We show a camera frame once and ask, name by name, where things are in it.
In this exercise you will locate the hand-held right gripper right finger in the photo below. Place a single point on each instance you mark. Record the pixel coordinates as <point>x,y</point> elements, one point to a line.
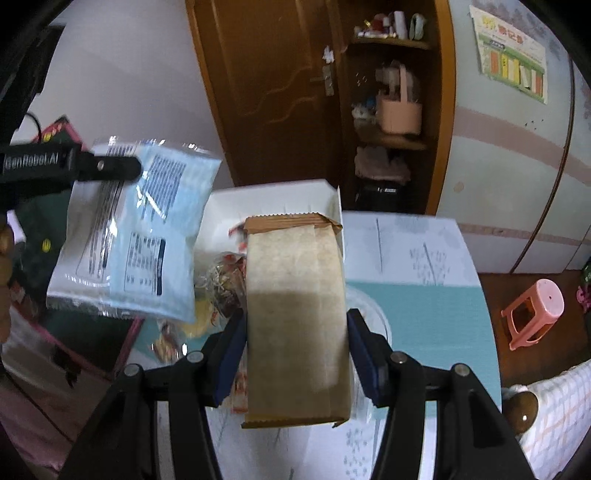
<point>365,362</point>

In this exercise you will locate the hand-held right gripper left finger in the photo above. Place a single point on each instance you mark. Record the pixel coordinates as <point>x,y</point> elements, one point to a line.
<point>232,357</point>

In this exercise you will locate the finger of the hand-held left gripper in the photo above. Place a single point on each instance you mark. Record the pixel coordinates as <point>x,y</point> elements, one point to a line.
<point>108,167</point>

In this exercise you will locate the light blue snack packet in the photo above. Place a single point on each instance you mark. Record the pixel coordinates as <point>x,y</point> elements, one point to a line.
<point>138,240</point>

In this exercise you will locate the white plastic bin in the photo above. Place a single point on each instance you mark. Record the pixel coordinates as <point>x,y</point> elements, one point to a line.
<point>277,198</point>

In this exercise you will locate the person's left hand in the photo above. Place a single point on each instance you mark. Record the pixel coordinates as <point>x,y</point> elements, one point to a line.
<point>4,263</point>

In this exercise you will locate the red green box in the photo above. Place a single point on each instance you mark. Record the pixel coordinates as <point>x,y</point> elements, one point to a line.
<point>60,131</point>

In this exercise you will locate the yellow cake packet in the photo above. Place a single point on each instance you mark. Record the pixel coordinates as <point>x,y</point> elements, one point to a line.
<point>203,323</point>

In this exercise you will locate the clear plastic plate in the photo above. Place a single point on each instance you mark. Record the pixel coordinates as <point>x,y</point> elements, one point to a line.
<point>374,314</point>

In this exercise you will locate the teal striped tablecloth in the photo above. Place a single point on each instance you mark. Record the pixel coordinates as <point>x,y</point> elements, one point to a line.
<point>429,332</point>

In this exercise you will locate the clear mixed snack packet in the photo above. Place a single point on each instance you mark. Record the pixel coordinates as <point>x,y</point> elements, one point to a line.
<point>226,281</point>

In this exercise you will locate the brown round wooden knob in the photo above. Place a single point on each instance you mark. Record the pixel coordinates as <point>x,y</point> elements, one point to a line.
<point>521,410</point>

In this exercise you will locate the brown wooden door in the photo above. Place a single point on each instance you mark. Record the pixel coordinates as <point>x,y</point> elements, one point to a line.
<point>258,83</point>

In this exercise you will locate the pink plastic stool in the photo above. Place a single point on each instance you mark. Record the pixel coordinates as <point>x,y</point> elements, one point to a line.
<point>538,304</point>

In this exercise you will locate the pink folded cloth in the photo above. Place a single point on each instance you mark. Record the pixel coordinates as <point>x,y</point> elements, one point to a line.
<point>381,164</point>

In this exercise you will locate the checked white cloth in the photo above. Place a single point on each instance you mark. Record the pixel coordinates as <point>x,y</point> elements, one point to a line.
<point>558,415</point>

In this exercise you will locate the white wardrobe pink stripes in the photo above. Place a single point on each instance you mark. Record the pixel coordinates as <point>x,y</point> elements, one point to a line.
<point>508,175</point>

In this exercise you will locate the wooden corner shelf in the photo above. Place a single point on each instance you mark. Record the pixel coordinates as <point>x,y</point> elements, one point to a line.
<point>438,115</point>

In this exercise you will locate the row of small bottles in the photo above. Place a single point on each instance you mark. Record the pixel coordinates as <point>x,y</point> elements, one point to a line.
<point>392,23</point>

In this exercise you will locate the wall poster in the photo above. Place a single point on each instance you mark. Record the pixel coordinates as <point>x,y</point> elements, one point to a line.
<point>510,50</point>

